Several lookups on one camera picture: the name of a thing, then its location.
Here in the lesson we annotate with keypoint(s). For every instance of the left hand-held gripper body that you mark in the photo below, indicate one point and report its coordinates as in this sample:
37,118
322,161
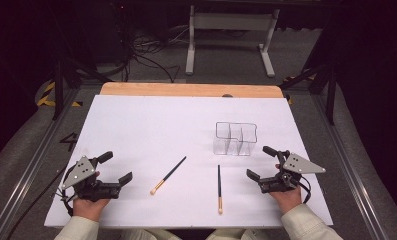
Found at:
82,173

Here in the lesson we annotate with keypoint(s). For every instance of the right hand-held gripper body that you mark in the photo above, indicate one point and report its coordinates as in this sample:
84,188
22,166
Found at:
299,165

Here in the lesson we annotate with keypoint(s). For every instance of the black makeup brush tan bristles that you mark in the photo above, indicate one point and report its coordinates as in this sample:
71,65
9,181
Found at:
168,174
219,186

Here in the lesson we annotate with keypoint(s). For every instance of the clear plastic organizer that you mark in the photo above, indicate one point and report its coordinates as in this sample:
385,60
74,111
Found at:
235,140

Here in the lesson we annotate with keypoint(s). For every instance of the person's right hand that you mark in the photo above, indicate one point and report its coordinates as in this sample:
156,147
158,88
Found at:
289,200

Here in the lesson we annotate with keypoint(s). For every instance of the person's left hand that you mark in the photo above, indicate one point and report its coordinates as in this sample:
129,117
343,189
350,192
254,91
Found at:
89,210

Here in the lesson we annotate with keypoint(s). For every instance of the white board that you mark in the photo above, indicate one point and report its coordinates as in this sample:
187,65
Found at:
152,133

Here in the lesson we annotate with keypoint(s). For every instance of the person's right leg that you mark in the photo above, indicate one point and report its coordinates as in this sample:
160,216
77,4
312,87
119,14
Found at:
246,235

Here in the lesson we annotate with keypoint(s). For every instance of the person's leg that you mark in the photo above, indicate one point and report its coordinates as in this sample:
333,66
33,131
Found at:
152,235
246,235

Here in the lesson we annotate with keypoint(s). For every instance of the person's left leg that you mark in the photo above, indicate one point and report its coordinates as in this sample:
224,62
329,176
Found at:
152,235

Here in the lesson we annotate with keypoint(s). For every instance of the black tripod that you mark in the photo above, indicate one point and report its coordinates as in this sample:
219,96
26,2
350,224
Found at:
331,96
58,86

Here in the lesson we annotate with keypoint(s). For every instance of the white metal stand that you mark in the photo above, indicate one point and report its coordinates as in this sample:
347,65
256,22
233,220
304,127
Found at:
232,20

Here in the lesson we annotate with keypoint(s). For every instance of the aluminium rail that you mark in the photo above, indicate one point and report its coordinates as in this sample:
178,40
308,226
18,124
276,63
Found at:
26,173
349,166

